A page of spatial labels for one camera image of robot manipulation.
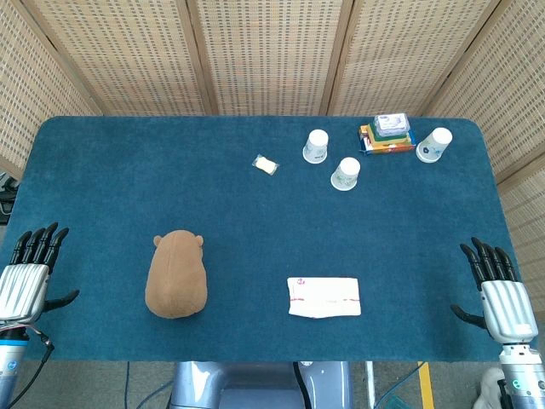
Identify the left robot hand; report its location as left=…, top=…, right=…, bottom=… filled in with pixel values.
left=0, top=222, right=81, bottom=324

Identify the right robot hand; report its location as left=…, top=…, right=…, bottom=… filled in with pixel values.
left=450, top=236, right=539, bottom=343

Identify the brown plush toy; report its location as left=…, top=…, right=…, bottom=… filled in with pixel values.
left=144, top=229, right=209, bottom=320

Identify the white paper cup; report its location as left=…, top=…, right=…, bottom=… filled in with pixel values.
left=416, top=127, right=454, bottom=164
left=330, top=156, right=362, bottom=192
left=301, top=129, right=330, bottom=164

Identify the white folded cloth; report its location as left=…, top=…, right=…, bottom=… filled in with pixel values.
left=286, top=276, right=363, bottom=320

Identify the stack of colourful boxes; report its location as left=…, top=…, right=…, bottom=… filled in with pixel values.
left=357, top=123, right=417, bottom=156

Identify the green yellow flat box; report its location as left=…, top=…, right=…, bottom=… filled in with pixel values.
left=366, top=124, right=412, bottom=145

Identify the clear plastic container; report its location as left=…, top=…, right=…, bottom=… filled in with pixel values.
left=372, top=112, right=413, bottom=137

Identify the blue felt table mat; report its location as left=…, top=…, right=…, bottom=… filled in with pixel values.
left=0, top=115, right=523, bottom=364

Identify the grey robot torso base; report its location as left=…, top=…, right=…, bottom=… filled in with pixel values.
left=169, top=360, right=354, bottom=409

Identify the small wrapped snack packet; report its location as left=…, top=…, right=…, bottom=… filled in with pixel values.
left=251, top=153, right=280, bottom=176

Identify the woven bamboo folding screen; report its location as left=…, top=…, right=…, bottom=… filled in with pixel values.
left=0, top=0, right=545, bottom=299

